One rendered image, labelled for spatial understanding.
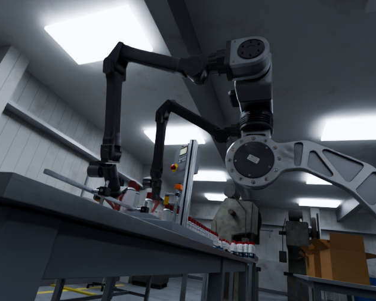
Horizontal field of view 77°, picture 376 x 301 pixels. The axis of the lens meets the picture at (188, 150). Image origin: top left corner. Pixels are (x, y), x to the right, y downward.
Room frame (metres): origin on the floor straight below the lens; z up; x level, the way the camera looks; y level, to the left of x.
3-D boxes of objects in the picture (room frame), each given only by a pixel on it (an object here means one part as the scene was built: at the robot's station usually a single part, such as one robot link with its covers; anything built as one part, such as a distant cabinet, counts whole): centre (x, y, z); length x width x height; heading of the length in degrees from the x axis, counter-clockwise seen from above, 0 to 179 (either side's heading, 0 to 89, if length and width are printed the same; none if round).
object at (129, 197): (1.12, 0.24, 0.98); 0.05 x 0.05 x 0.20
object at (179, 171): (1.51, 0.00, 1.38); 0.17 x 0.10 x 0.19; 33
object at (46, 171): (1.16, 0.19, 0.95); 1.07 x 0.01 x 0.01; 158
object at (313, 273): (3.05, -1.81, 0.97); 0.45 x 0.44 x 0.37; 71
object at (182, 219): (1.43, -0.03, 1.16); 0.04 x 0.04 x 0.67; 68
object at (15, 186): (1.40, 0.35, 0.82); 2.10 x 1.31 x 0.02; 158
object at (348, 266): (2.28, -1.53, 0.97); 0.51 x 0.42 x 0.37; 73
